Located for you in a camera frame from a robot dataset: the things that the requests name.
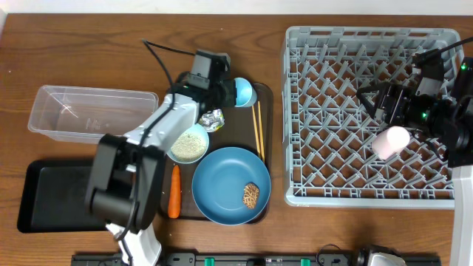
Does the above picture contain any black waste tray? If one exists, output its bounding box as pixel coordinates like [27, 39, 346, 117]
[17, 159, 105, 233]

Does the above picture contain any brown mushroom piece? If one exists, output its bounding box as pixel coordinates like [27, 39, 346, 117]
[242, 183, 259, 209]

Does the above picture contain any blue plate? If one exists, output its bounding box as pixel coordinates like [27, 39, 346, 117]
[192, 147, 271, 225]

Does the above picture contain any grey dishwasher rack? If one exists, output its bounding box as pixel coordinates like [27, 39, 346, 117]
[282, 26, 464, 209]

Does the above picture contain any dark brown serving tray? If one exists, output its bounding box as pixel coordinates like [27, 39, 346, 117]
[179, 83, 273, 224]

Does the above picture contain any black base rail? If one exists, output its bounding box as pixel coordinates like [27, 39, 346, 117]
[71, 252, 443, 266]

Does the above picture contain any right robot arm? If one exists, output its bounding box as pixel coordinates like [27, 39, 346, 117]
[356, 50, 472, 265]

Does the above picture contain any white rice pile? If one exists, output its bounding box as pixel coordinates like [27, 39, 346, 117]
[171, 132, 207, 163]

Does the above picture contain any light blue bowl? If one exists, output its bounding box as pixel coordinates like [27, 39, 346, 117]
[167, 123, 210, 164]

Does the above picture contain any light blue cup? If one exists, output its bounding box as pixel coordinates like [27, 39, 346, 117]
[234, 78, 257, 107]

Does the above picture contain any orange carrot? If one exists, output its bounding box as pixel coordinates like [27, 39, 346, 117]
[168, 165, 181, 219]

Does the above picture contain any pink cup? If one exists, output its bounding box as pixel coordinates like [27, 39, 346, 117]
[372, 126, 410, 160]

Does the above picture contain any green foil wrapper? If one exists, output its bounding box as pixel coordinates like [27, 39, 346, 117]
[198, 109, 225, 133]

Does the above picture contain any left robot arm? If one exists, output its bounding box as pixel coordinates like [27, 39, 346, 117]
[85, 72, 237, 265]

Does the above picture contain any right wooden chopstick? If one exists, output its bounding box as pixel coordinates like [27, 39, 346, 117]
[257, 101, 265, 163]

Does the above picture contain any clear plastic bin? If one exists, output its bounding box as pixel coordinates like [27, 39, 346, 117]
[28, 85, 159, 144]

